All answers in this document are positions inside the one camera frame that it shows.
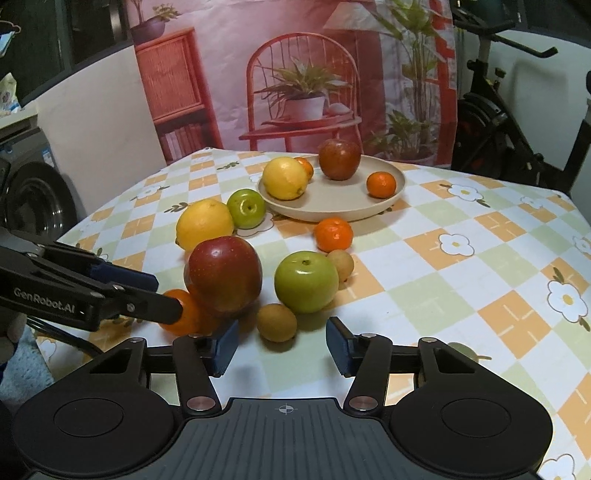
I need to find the grey washing machine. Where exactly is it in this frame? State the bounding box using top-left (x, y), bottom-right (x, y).
top-left (0, 124), bottom-right (86, 236)

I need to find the black exercise bike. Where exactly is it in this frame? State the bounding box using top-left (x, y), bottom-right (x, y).
top-left (450, 0), bottom-right (591, 195)

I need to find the white board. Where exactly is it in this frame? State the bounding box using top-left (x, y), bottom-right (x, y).
top-left (36, 39), bottom-right (168, 217)

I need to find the checkered flower tablecloth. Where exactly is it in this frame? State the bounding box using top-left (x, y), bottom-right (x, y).
top-left (34, 147), bottom-right (591, 480)

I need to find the beige round plate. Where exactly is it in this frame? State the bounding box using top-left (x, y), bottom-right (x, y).
top-left (257, 154), bottom-right (407, 223)

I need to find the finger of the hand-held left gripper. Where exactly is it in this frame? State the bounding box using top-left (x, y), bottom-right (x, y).
top-left (44, 244), bottom-right (158, 292)
top-left (98, 285), bottom-right (184, 326)

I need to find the small green apple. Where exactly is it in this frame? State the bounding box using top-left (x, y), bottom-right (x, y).
top-left (226, 188), bottom-right (266, 230)

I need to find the yellow lemon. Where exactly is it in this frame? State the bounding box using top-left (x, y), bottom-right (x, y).
top-left (176, 199), bottom-right (235, 252)
top-left (262, 157), bottom-right (309, 201)

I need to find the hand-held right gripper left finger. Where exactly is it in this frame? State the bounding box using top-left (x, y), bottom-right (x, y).
top-left (88, 318), bottom-right (241, 414)

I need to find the printed pink backdrop cloth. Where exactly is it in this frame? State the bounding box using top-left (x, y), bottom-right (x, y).
top-left (124, 0), bottom-right (458, 168)

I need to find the large red apple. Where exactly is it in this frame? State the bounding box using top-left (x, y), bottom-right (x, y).
top-left (183, 236), bottom-right (263, 319)

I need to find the white plastic bag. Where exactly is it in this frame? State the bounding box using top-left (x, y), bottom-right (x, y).
top-left (0, 74), bottom-right (23, 116)

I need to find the person's left hand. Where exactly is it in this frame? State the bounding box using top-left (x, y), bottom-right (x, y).
top-left (0, 311), bottom-right (26, 365)

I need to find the small brown round fruit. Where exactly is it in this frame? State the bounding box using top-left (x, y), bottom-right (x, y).
top-left (327, 249), bottom-right (355, 283)
top-left (257, 303), bottom-right (298, 343)

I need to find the large green apple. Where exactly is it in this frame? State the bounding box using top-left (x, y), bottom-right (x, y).
top-left (274, 251), bottom-right (340, 315)

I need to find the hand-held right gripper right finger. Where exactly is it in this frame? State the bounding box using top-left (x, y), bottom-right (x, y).
top-left (325, 316), bottom-right (483, 414)

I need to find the small red apple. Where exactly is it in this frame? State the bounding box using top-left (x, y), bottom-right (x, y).
top-left (318, 138), bottom-right (362, 182)

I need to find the black cable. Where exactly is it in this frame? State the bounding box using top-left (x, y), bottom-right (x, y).
top-left (25, 316), bottom-right (105, 358)

